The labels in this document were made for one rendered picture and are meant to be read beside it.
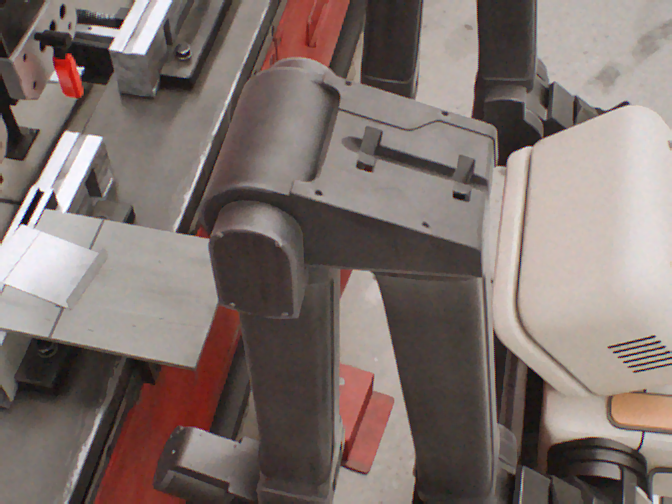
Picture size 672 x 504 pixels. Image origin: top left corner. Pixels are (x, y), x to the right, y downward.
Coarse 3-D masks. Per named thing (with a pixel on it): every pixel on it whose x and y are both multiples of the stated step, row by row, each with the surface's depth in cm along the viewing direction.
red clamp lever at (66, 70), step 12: (36, 36) 101; (48, 36) 100; (60, 36) 100; (60, 48) 101; (60, 60) 103; (72, 60) 104; (60, 72) 104; (72, 72) 104; (60, 84) 106; (72, 84) 105; (72, 96) 107
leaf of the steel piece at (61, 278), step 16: (48, 240) 114; (32, 256) 113; (48, 256) 113; (64, 256) 113; (80, 256) 113; (96, 256) 111; (16, 272) 112; (32, 272) 112; (48, 272) 112; (64, 272) 112; (80, 272) 112; (96, 272) 112; (16, 288) 110; (32, 288) 110; (48, 288) 110; (64, 288) 110; (80, 288) 109; (64, 304) 109
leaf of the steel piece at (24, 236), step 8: (16, 232) 115; (24, 232) 115; (32, 232) 115; (16, 240) 114; (24, 240) 114; (32, 240) 114; (8, 248) 114; (16, 248) 114; (24, 248) 114; (0, 256) 113; (8, 256) 113; (16, 256) 113; (0, 264) 112; (8, 264) 112; (0, 272) 112; (8, 272) 112; (0, 280) 111
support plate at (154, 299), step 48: (96, 240) 115; (144, 240) 115; (192, 240) 115; (96, 288) 110; (144, 288) 110; (192, 288) 110; (48, 336) 107; (96, 336) 107; (144, 336) 107; (192, 336) 107
